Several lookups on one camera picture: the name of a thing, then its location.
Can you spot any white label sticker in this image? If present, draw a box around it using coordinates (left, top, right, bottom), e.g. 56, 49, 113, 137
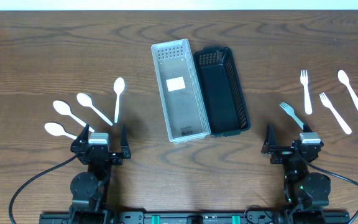
166, 77, 186, 91

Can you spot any white plastic spoon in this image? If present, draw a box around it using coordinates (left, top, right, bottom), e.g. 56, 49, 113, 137
76, 93, 113, 126
337, 70, 358, 111
53, 100, 86, 127
113, 77, 125, 123

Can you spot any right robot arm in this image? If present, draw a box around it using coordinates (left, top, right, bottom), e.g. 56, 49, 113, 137
261, 124, 331, 223

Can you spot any black perforated plastic basket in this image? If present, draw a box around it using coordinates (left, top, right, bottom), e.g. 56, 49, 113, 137
193, 46, 251, 137

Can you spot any white perforated plastic basket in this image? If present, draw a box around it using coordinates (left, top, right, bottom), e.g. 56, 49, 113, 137
151, 39, 211, 144

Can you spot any left black cable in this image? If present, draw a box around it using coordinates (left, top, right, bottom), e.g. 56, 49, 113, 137
8, 154, 80, 224

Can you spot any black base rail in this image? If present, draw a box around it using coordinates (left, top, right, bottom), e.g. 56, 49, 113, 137
39, 210, 350, 224

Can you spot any black cable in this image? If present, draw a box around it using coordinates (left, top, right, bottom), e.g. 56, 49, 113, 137
8, 154, 80, 224
305, 160, 358, 224

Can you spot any white plastic fork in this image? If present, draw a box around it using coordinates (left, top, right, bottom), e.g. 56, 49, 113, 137
300, 70, 313, 114
319, 92, 352, 134
279, 102, 304, 129

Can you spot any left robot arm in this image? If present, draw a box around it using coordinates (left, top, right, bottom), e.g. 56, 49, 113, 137
68, 125, 131, 223

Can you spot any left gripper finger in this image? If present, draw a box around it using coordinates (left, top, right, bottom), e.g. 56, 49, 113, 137
120, 125, 128, 152
78, 124, 90, 144

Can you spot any right black cable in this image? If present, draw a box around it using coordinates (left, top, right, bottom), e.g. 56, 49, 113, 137
305, 160, 358, 224

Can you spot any white plastic spoon lowest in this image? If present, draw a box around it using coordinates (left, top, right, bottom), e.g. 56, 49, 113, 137
44, 122, 76, 140

